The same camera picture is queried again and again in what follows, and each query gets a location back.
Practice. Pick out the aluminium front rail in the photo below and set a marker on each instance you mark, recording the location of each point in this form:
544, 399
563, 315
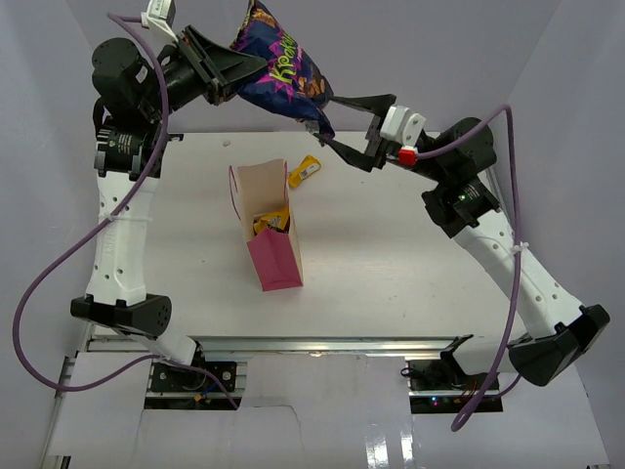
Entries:
390, 346

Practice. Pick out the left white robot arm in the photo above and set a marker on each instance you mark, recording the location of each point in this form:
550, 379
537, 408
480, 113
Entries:
130, 118

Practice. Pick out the purple candy snack bag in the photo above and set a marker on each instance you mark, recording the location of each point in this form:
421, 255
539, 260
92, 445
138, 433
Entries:
291, 84

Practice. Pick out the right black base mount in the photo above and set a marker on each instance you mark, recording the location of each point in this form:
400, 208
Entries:
436, 388

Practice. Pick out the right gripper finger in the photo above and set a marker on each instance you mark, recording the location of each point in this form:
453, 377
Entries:
377, 105
351, 156

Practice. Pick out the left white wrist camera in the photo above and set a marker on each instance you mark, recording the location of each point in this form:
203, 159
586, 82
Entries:
158, 18

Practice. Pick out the yellow snack bar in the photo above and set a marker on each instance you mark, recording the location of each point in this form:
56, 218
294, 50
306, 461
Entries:
278, 221
307, 167

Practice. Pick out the pink cream paper bag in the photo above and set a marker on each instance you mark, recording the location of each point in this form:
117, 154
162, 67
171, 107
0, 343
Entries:
256, 190

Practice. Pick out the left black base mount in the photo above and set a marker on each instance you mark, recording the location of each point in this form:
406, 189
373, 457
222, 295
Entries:
174, 388

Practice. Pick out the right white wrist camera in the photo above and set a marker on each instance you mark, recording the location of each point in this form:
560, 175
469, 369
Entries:
404, 127

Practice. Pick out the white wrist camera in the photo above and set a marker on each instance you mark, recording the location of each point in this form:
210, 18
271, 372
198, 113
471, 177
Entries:
158, 18
404, 127

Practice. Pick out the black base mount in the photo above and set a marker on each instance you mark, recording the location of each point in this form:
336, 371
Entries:
174, 388
436, 388

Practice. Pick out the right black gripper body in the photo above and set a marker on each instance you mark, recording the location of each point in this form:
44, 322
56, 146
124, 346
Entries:
382, 149

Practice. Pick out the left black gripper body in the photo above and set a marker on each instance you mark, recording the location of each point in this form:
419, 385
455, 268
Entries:
186, 77

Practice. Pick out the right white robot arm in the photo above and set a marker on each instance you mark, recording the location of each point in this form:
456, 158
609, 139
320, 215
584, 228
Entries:
558, 327

